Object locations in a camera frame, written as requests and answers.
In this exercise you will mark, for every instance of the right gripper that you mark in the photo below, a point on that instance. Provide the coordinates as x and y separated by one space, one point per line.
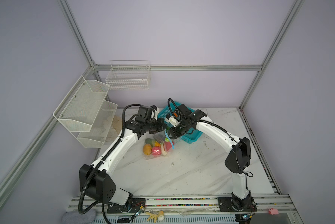
174 134

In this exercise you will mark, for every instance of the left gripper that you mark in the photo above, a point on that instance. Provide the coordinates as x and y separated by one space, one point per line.
162 126

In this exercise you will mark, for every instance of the clear zip top bag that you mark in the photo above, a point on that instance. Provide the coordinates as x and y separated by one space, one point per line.
160 137

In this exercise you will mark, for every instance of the pink toy fruit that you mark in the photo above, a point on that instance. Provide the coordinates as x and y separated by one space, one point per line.
156 151

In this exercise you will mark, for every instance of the yellow toy mango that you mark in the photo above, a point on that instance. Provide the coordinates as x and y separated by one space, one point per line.
147 149

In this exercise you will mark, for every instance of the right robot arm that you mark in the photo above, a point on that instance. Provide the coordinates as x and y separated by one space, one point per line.
239 154

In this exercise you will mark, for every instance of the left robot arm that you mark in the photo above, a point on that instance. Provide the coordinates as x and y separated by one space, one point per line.
96 183

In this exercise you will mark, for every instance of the teal plastic basket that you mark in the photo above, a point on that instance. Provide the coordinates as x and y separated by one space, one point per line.
193 135

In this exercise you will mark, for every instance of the white mesh lower shelf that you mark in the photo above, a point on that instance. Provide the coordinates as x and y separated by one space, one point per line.
96 137

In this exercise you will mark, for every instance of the white mesh shelf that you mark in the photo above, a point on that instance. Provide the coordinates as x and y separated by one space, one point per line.
79 109
96 137

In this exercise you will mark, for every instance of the white mesh upper shelf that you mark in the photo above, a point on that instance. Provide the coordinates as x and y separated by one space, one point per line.
79 109

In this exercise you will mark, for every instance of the wooden toy figure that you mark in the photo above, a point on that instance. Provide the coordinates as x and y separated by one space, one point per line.
155 216

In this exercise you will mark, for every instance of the pink toy pig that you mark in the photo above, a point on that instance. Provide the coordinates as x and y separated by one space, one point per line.
273 211

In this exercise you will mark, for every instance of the grey cloth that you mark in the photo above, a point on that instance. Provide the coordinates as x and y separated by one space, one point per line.
74 217

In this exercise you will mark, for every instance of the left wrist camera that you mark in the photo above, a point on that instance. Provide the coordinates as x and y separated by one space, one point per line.
155 112

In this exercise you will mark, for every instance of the white wire basket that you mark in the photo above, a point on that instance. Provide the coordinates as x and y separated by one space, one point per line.
129 75

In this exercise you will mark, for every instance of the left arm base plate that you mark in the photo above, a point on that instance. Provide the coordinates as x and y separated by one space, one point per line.
132 206

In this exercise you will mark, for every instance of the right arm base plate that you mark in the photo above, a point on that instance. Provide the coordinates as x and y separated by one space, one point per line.
235 204

